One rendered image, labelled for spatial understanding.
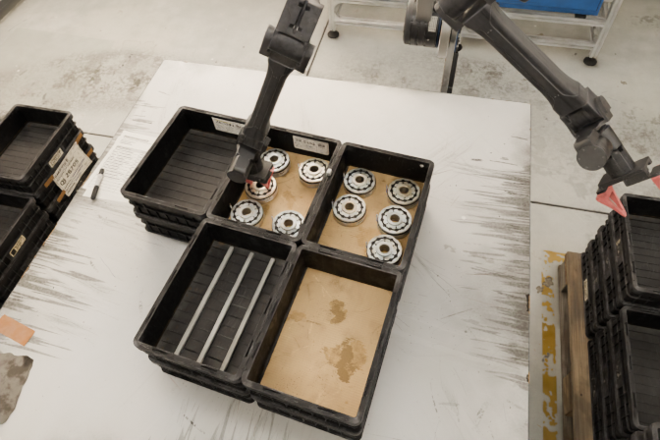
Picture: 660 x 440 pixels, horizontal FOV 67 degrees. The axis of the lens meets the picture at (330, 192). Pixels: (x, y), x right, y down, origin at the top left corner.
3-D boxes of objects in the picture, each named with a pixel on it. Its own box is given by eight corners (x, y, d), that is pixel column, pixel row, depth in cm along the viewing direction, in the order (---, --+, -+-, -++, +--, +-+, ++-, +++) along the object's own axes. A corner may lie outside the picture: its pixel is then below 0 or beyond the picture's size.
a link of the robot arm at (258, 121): (318, 39, 109) (272, 18, 107) (311, 57, 106) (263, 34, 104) (271, 142, 145) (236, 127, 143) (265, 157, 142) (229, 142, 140)
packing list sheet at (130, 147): (119, 130, 202) (119, 129, 202) (172, 137, 198) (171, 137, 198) (78, 194, 184) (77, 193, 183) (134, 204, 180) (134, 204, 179)
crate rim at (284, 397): (300, 247, 142) (299, 243, 140) (403, 276, 135) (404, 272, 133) (240, 386, 120) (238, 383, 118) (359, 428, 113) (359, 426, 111)
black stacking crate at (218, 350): (213, 238, 157) (204, 218, 147) (302, 263, 150) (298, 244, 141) (146, 359, 135) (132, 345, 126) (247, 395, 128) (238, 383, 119)
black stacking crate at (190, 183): (190, 129, 185) (181, 106, 176) (263, 145, 178) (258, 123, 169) (132, 214, 164) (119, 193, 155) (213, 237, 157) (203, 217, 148)
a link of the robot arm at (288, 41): (328, 15, 100) (282, -8, 98) (303, 71, 109) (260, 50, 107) (352, -48, 134) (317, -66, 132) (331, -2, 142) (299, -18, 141)
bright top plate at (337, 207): (338, 192, 159) (338, 191, 158) (369, 198, 157) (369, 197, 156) (329, 218, 153) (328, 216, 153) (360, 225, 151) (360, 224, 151)
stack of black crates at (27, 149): (62, 165, 267) (15, 102, 231) (112, 173, 262) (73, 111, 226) (18, 227, 245) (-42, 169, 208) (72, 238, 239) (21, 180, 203)
